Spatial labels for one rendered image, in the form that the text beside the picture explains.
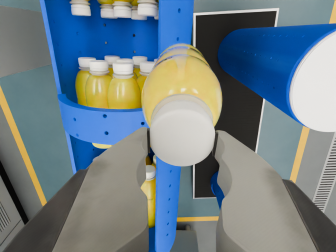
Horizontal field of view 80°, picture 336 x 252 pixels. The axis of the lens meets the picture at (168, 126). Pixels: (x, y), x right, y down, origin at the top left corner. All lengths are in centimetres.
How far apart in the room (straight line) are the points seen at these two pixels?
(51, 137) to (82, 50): 153
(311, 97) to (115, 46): 54
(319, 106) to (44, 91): 175
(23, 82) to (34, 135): 47
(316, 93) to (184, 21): 41
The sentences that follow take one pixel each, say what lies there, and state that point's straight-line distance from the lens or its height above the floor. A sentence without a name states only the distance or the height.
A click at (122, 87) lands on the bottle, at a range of 40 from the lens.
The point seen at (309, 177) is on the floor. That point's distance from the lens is 240.
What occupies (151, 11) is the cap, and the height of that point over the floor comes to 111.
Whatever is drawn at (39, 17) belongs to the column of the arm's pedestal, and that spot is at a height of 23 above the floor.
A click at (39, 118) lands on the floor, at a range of 201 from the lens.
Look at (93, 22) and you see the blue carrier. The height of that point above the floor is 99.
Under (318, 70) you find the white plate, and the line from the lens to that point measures 64.
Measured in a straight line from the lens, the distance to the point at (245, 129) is 166.
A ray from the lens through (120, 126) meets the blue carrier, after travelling 37.
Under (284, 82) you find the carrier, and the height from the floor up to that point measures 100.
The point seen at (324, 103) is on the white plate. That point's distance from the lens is 68.
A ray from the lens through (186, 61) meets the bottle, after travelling 16.
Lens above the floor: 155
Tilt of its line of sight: 65 degrees down
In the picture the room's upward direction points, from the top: 179 degrees counter-clockwise
